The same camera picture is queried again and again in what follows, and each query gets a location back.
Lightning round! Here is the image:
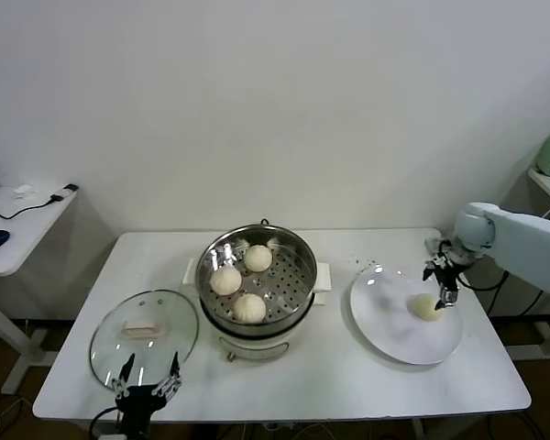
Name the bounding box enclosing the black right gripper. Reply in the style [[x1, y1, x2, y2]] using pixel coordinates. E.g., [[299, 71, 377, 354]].
[[422, 250, 462, 311]]

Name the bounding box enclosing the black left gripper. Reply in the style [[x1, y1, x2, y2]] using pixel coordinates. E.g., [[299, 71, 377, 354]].
[[111, 350, 183, 435]]

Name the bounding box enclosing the white steamed baozi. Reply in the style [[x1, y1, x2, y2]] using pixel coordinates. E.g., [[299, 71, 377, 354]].
[[209, 265, 243, 296], [232, 292, 268, 325], [407, 292, 444, 322], [243, 245, 273, 272]]

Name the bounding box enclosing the glass lid with cream handle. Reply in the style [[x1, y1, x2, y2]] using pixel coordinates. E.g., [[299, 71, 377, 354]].
[[89, 288, 200, 391]]

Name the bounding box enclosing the steel perforated steamer basket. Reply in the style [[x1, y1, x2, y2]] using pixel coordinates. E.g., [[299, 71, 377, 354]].
[[182, 223, 334, 338]]

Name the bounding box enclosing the white round plate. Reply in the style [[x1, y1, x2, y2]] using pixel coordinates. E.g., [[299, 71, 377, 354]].
[[349, 264, 464, 367]]

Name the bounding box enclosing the cream electric cooker base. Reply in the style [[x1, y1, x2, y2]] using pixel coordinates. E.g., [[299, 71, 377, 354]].
[[180, 256, 331, 363]]

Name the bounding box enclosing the white side desk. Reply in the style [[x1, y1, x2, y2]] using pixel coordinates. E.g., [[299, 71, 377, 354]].
[[0, 184, 118, 395]]

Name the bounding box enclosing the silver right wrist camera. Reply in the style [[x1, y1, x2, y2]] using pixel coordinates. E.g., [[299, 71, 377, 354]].
[[423, 236, 446, 258]]

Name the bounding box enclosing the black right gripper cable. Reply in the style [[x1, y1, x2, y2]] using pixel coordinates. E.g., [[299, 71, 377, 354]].
[[456, 268, 510, 291]]

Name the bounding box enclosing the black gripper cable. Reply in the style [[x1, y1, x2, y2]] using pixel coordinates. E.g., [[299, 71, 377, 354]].
[[89, 407, 120, 436], [456, 268, 510, 291]]

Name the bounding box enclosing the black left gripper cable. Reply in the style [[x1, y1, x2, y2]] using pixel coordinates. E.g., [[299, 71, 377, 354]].
[[89, 407, 120, 436]]

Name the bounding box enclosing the black desk cable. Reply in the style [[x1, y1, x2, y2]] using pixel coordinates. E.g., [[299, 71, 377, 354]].
[[0, 195, 61, 221]]

